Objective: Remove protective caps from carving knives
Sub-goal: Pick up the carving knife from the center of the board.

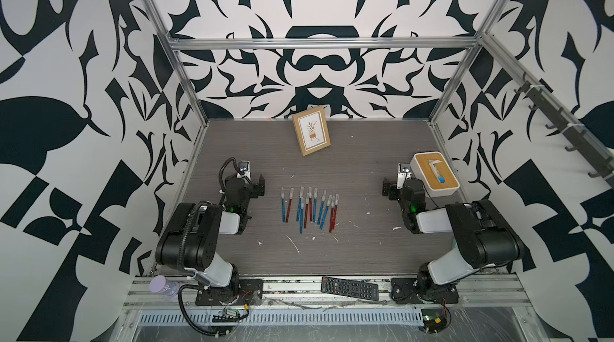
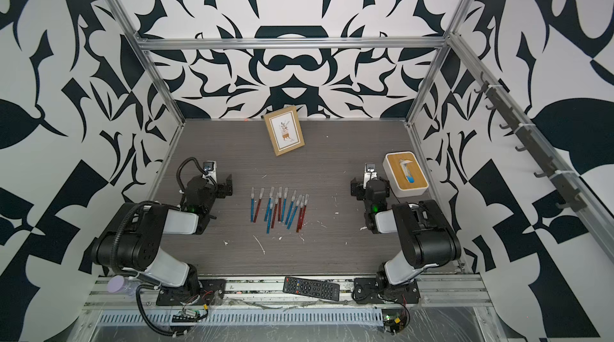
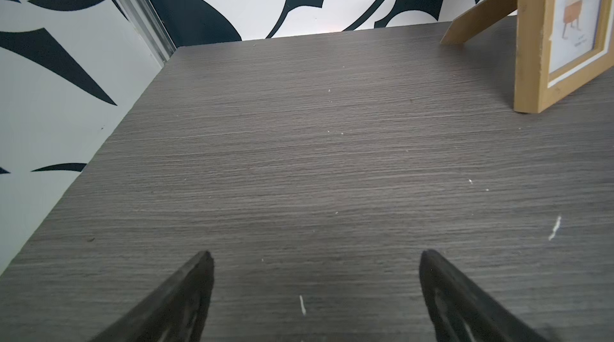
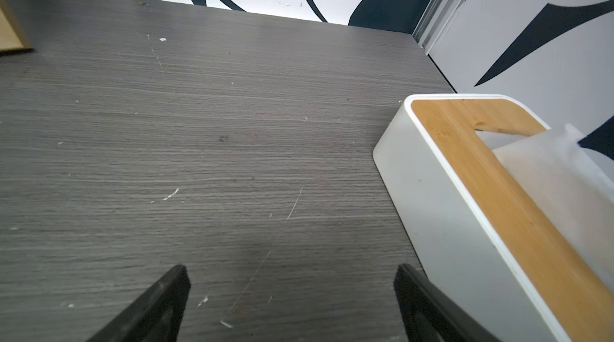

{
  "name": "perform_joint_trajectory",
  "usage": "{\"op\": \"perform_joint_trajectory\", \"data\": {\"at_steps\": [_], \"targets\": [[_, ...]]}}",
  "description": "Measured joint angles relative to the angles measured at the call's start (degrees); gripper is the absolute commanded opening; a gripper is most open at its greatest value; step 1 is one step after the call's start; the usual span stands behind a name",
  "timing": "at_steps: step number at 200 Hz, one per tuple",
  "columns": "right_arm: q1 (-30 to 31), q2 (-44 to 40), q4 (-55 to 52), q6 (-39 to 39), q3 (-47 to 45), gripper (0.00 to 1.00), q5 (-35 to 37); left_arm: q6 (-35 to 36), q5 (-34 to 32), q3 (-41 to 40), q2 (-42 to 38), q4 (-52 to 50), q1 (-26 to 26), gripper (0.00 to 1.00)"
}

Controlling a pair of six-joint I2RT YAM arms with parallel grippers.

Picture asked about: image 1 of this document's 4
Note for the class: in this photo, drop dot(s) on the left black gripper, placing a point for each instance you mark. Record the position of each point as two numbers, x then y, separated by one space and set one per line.
255 188

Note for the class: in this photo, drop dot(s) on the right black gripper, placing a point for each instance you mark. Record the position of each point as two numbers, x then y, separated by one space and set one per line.
392 189

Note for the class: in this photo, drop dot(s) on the red carving knife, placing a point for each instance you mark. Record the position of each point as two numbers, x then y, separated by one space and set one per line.
337 196
331 215

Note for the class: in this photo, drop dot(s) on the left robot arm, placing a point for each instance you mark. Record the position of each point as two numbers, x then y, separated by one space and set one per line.
189 242

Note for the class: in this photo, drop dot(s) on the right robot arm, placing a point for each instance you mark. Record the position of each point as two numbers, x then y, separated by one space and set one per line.
483 239

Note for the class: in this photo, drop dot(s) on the white box with wooden lid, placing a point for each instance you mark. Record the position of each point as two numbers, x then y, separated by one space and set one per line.
434 171

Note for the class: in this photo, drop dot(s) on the blue knife far left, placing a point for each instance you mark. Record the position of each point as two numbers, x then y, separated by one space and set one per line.
283 205

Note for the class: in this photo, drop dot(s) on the blue knife capped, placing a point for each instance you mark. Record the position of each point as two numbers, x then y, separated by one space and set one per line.
300 210
314 204
325 204

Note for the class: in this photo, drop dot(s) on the red knife capped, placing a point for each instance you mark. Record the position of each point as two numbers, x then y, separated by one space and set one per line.
308 207

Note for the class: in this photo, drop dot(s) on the blue knife capped middle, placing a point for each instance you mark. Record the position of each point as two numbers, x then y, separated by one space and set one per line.
314 204

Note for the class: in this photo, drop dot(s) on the blue knife capped right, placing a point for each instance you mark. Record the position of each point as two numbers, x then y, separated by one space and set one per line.
325 204

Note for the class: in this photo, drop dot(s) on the black remote control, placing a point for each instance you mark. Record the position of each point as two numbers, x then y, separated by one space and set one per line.
359 290

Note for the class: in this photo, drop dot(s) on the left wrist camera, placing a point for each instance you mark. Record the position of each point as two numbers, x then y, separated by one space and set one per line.
244 170

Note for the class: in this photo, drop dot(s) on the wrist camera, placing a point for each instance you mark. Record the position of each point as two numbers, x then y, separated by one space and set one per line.
404 173
244 170

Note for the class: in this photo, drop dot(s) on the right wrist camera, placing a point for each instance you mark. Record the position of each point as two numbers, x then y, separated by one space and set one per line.
404 173

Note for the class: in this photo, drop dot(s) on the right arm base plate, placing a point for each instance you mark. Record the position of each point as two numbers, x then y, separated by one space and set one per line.
422 291

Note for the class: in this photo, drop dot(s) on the wooden picture frame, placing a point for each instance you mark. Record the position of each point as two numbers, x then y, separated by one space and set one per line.
312 130

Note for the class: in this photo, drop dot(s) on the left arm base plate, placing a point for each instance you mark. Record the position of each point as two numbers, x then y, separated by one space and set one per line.
244 291

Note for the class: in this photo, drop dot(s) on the white cable duct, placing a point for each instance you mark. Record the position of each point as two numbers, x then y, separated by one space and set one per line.
290 316

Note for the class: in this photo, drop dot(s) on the black wall hook rail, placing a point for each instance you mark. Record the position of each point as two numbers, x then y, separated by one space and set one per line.
560 120

